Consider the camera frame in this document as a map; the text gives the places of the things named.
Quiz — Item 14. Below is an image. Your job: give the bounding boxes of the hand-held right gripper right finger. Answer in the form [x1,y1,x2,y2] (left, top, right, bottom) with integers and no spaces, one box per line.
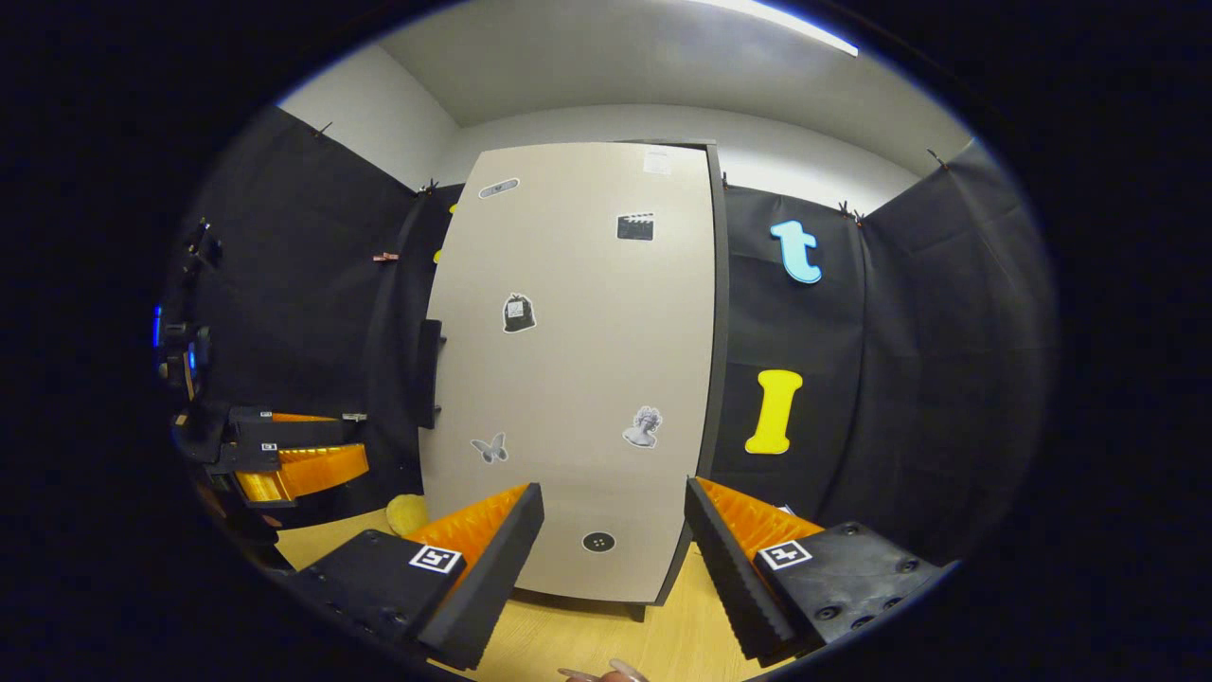
[684,476,948,664]

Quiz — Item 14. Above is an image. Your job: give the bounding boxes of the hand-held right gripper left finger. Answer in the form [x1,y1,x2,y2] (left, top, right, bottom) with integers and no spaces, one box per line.
[284,481,546,672]

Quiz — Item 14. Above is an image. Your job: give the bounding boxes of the black door handle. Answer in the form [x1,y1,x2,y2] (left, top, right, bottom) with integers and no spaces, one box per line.
[417,319,444,430]

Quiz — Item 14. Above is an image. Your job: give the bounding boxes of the yellow bumpy round object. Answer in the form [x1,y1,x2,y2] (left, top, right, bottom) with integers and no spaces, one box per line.
[384,494,430,538]

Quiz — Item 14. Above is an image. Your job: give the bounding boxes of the black backdrop cloth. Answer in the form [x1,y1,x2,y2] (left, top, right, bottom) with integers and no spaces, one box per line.
[180,104,1057,569]

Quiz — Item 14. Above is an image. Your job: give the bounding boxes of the ceiling strip light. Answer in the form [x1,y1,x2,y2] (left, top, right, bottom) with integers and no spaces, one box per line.
[691,0,860,58]

